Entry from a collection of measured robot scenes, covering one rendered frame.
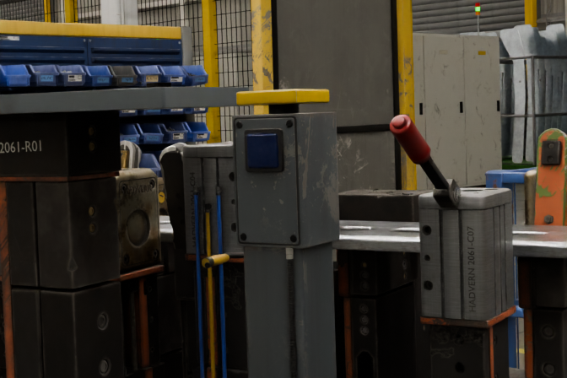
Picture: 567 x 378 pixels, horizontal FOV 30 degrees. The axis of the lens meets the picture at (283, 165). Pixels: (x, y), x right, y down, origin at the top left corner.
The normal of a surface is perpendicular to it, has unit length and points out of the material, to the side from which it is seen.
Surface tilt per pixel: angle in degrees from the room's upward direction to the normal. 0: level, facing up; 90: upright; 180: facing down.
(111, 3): 90
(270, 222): 90
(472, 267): 90
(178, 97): 90
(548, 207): 78
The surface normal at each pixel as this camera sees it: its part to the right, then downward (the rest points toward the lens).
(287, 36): 0.69, 0.04
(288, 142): -0.50, 0.06
